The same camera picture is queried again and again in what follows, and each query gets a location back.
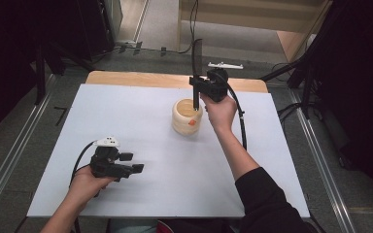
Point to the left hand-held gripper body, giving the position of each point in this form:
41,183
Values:
105,166

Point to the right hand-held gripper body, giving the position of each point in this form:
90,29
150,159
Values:
218,85

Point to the cream ribbed wooden cup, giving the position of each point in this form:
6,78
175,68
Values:
186,124

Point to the person's right hand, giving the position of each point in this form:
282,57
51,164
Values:
221,113

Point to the person's left hand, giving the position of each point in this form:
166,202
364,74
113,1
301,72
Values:
84,187

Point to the white board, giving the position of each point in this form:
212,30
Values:
175,168

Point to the wooden table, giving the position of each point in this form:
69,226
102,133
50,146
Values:
142,79

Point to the person's lap clothing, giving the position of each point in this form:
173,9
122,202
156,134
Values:
175,226

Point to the light wooden shelf unit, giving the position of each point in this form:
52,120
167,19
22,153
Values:
239,13

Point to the power strip with plugs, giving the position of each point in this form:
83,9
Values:
129,45

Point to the black metal stand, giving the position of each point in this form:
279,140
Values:
40,74
307,81

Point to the dark curtain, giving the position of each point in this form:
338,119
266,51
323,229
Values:
6,48
362,81

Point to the metal floor rail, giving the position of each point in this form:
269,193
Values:
19,136
323,161

